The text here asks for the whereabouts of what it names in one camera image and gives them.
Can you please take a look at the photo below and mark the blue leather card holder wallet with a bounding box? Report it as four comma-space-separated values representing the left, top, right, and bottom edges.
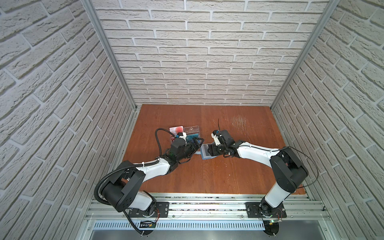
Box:
195, 144, 216, 160

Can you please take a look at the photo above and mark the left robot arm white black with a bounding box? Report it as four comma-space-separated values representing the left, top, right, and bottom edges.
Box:
94, 137, 204, 216

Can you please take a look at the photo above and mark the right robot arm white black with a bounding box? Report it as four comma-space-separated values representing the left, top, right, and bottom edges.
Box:
208, 130, 308, 210

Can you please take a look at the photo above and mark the teal blue cards stack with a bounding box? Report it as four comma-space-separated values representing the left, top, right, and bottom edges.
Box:
186, 133, 200, 143

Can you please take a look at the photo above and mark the clear acrylic card organizer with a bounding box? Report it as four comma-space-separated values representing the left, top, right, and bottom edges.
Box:
169, 126, 200, 141

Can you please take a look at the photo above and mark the red white card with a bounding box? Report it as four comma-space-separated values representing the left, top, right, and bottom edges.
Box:
169, 126, 184, 136

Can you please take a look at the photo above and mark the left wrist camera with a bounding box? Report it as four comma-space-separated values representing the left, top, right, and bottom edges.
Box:
175, 132, 187, 143

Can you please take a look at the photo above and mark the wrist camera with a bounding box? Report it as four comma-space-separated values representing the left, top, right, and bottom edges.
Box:
211, 130, 222, 146
175, 132, 187, 143

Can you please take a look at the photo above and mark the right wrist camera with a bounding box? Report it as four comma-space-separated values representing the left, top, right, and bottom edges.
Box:
211, 130, 222, 146

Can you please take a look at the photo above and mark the right thin black cable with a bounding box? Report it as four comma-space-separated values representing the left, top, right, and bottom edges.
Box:
217, 118, 320, 190

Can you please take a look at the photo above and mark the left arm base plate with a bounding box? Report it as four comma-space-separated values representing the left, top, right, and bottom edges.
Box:
129, 202, 170, 218

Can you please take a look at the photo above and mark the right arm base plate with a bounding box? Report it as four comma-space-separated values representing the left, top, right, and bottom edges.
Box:
245, 202, 287, 219

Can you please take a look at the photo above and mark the left black corrugated cable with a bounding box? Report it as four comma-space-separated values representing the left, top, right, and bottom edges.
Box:
93, 127, 176, 236

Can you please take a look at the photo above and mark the aluminium rail frame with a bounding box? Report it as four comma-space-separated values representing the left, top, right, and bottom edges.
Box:
85, 191, 331, 221

